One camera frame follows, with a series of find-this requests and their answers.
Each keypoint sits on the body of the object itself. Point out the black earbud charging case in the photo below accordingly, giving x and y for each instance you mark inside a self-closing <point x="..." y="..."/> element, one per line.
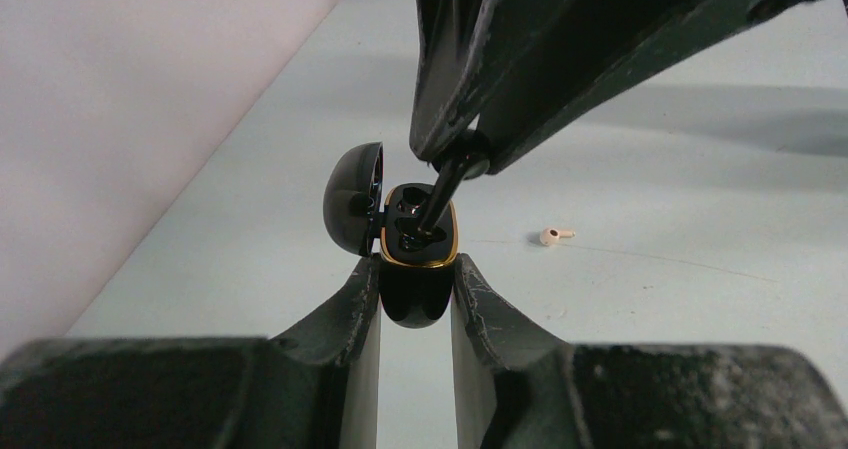
<point x="415" y="276"/>

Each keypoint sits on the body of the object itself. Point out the beige earbud right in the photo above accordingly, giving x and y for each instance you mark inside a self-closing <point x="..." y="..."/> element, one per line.
<point x="551" y="236"/>

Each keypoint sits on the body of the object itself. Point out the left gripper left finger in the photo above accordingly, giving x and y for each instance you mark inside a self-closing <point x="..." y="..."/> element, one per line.
<point x="312" y="386"/>

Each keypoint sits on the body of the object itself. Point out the black earbud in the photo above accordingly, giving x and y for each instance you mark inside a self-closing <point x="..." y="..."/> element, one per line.
<point x="466" y="158"/>

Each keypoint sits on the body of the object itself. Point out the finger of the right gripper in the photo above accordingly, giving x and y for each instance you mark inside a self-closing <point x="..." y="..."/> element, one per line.
<point x="454" y="78"/>
<point x="545" y="63"/>

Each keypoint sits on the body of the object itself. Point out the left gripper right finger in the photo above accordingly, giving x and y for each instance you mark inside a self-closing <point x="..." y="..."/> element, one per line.
<point x="517" y="385"/>

